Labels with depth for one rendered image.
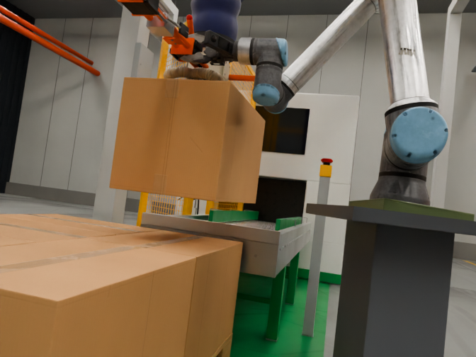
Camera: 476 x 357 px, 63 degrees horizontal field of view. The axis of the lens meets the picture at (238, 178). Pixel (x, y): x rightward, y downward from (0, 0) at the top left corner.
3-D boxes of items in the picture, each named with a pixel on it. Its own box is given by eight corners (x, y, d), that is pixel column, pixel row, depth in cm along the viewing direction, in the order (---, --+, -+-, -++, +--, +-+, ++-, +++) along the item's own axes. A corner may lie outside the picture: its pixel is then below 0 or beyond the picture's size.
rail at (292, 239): (304, 240, 401) (306, 222, 402) (309, 241, 400) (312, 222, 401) (265, 273, 178) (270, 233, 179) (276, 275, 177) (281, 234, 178)
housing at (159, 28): (154, 36, 122) (156, 23, 123) (174, 37, 121) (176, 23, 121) (144, 26, 116) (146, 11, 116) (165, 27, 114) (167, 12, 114)
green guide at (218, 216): (248, 217, 418) (249, 210, 418) (258, 219, 415) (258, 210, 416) (197, 220, 263) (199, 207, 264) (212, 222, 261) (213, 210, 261)
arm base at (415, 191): (404, 209, 141) (407, 182, 142) (443, 210, 123) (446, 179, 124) (358, 200, 137) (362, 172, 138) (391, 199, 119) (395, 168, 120)
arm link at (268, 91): (281, 109, 135) (285, 75, 136) (276, 98, 124) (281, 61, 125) (256, 108, 137) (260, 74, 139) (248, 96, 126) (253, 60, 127)
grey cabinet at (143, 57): (142, 91, 296) (148, 53, 298) (149, 91, 295) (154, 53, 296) (129, 83, 277) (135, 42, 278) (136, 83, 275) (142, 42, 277)
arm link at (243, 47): (248, 59, 128) (251, 31, 129) (234, 59, 129) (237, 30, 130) (253, 69, 137) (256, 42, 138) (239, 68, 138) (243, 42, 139)
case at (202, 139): (178, 193, 193) (188, 115, 195) (255, 203, 183) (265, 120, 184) (108, 188, 136) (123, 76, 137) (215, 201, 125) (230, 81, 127)
